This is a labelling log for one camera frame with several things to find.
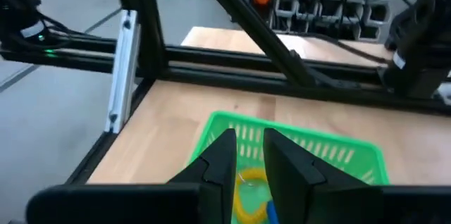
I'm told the black device with green light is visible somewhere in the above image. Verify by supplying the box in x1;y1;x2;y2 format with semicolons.
0;0;71;53

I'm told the silver aluminium bracket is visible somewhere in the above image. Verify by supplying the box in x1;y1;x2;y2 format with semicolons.
104;9;142;135

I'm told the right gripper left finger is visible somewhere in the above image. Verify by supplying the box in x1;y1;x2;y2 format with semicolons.
168;127;237;224

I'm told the black aluminium rig frame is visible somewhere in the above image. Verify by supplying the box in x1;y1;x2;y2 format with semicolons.
0;0;451;187

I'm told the white storage bin rack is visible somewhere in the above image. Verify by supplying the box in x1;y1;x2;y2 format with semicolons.
273;0;404;43

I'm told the yellow coil wristband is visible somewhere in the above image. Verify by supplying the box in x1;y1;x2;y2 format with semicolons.
235;166;269;224

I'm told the green plastic basket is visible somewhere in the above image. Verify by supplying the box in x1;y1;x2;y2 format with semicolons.
188;111;390;224

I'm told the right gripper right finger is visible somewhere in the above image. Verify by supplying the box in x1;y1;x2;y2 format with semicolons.
264;127;383;224

